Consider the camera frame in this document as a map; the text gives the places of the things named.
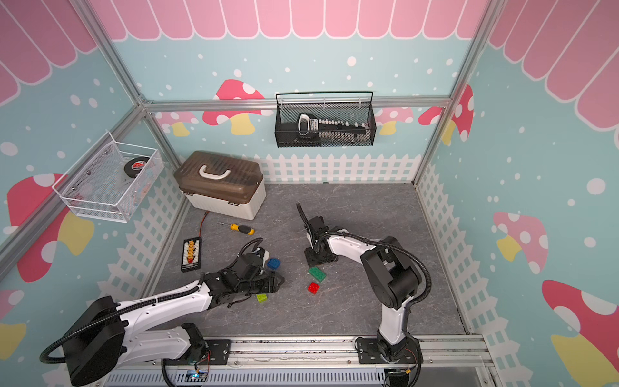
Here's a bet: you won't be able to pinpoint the black tape roll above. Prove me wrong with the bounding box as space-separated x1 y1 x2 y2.
123 156 149 179

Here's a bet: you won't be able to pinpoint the yellow handle screwdriver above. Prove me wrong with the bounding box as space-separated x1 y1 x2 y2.
221 223 256 235

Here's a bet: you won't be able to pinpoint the blue lego brick lower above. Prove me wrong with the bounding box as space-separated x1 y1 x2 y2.
267 258 281 270

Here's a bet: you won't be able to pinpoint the black tray yellow connectors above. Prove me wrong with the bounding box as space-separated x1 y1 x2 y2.
181 237 202 273

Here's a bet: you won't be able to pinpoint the white wire wall basket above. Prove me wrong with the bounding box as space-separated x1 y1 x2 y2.
53 132 164 223

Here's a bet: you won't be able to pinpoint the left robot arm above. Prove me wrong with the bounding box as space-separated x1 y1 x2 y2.
39 248 285 386

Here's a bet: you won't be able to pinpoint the black wire wall basket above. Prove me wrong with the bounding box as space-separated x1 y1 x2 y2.
274 91 377 148

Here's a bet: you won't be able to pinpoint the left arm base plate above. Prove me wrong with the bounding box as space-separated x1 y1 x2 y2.
175 340 231 369

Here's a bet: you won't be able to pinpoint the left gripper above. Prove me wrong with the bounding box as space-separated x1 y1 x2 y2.
238 271 285 296

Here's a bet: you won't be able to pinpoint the lime green lego brick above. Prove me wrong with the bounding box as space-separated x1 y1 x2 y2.
256 293 268 303

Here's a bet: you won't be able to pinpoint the green long lego brick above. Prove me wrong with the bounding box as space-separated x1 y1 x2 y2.
308 267 327 283

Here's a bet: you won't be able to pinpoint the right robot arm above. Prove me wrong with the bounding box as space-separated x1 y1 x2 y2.
300 212 432 365

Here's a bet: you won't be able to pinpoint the screwdriver bit set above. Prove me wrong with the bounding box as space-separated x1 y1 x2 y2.
297 114 372 145

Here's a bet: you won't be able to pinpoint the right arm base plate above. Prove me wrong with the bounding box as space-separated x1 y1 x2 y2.
354 336 423 365

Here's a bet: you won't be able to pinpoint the brown lid storage box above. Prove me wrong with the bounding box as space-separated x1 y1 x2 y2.
173 151 266 220

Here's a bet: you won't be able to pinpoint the red lego brick lower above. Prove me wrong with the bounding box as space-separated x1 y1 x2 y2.
308 282 320 294

